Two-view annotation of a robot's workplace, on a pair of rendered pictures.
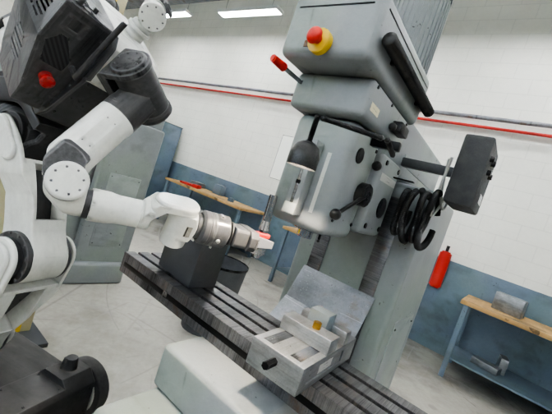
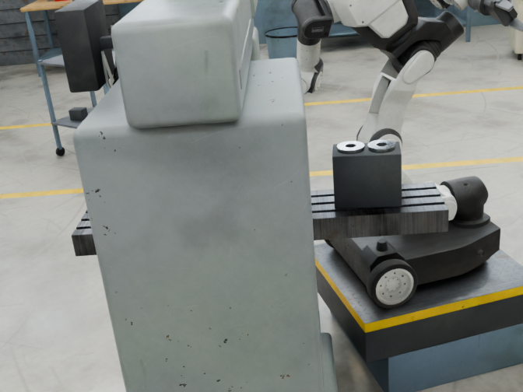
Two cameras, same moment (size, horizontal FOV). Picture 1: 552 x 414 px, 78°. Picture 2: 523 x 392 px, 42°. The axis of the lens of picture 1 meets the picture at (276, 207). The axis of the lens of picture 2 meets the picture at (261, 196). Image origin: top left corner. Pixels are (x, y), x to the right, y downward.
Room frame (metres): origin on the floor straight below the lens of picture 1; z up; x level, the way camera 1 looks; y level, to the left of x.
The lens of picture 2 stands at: (2.87, -1.17, 1.95)
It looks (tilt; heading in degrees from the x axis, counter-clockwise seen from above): 24 degrees down; 148
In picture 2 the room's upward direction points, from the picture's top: 5 degrees counter-clockwise
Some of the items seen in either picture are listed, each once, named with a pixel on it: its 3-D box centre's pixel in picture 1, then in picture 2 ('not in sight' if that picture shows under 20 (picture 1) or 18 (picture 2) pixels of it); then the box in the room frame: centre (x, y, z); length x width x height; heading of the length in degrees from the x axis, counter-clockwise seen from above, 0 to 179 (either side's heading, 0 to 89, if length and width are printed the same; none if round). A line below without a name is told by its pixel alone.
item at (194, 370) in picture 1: (256, 374); not in sight; (1.02, -0.11, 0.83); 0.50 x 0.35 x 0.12; 145
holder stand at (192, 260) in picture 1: (193, 250); (366, 173); (1.28, 0.24, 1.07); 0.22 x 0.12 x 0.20; 49
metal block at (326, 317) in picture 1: (320, 320); not in sight; (0.94, -0.22, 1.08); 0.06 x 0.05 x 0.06; 57
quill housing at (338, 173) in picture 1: (324, 177); not in sight; (1.03, -0.11, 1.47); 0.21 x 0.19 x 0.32; 55
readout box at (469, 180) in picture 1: (473, 177); (84, 44); (1.07, -0.56, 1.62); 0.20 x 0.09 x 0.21; 145
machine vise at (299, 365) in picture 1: (309, 342); not in sight; (0.92, -0.21, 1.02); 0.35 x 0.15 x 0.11; 147
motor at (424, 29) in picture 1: (409, 34); not in sight; (1.23, -0.25, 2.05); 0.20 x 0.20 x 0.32
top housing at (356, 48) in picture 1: (363, 69); not in sight; (1.03, -0.12, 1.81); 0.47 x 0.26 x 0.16; 145
